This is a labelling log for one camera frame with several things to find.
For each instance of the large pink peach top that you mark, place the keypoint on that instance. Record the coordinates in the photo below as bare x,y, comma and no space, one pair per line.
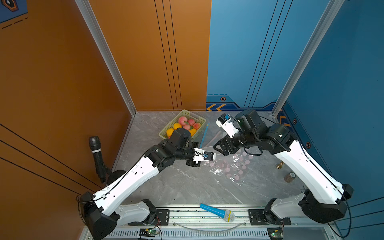
183,121

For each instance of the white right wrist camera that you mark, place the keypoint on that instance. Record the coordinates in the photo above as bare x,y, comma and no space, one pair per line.
227,123

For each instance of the large pink peach right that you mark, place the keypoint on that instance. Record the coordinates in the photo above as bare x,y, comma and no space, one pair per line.
196,126

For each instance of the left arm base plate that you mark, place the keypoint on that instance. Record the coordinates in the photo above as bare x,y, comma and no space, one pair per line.
160,218

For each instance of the black microphone on stand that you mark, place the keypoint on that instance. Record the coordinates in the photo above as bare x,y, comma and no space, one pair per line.
101,168

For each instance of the green circuit board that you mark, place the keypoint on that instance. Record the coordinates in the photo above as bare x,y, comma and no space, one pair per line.
275,234
149,234

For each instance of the blue toy microphone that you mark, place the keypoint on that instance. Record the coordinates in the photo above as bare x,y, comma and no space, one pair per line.
226,215

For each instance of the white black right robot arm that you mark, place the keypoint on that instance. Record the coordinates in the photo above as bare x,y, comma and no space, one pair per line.
324,200

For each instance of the aluminium corner post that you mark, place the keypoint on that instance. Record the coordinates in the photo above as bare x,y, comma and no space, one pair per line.
104,49
328,16

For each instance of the aluminium corner post left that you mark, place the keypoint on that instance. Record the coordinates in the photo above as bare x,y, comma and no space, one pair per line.
104,49

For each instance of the aluminium corner post right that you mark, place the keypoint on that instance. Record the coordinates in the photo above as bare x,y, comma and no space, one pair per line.
328,16

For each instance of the right green circuit board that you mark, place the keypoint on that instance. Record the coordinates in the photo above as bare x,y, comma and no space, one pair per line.
275,234

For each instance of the clear bag with pink dots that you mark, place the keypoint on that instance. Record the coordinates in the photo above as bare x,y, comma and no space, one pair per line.
234,167

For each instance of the large pink peach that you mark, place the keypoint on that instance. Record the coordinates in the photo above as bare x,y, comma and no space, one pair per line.
183,121
196,126

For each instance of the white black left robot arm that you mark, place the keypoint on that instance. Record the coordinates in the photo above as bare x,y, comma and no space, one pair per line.
103,211

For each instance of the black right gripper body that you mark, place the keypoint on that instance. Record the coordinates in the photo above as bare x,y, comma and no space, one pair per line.
233,144

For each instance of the pink peach centre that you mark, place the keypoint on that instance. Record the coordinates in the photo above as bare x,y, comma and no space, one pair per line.
187,127

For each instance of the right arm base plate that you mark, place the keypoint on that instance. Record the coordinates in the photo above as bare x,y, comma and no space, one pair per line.
258,217

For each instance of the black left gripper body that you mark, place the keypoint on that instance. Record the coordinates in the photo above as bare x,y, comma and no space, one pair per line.
191,163

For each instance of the left green circuit board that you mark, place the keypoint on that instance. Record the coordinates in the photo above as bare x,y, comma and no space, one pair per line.
149,234

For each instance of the blue zip bag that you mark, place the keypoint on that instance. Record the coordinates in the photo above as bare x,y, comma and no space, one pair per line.
204,135

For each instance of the small brass weight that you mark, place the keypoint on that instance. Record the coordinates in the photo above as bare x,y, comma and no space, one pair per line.
280,165

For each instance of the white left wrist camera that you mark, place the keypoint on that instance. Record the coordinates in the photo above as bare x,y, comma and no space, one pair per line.
203,155

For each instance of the yellow peach upper left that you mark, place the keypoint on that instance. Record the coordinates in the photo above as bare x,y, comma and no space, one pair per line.
177,126

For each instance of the pink peach far right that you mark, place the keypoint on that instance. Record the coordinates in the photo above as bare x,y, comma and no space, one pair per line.
191,122

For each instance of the yellow peach front left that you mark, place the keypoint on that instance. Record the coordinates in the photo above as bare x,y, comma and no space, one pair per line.
169,132

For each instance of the light green perforated basket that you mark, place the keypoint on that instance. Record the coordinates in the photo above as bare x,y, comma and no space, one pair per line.
188,115

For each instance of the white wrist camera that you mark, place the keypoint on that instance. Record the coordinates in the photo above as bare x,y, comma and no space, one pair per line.
203,155
227,123

